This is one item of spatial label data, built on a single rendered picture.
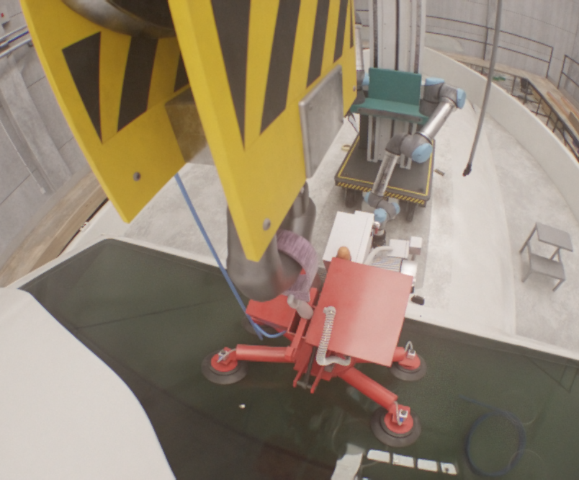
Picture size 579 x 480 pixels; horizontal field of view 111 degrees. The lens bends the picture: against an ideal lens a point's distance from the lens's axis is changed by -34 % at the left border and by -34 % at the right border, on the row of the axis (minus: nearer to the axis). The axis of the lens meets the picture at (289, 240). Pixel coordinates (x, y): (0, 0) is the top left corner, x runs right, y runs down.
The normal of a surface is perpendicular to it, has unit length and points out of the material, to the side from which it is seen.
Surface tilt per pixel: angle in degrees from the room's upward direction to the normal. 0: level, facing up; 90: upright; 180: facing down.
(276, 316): 17
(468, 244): 10
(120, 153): 90
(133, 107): 90
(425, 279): 0
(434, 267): 0
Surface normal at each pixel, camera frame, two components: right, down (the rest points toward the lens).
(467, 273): 0.04, -0.61
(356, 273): -0.24, -0.38
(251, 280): 0.11, 0.55
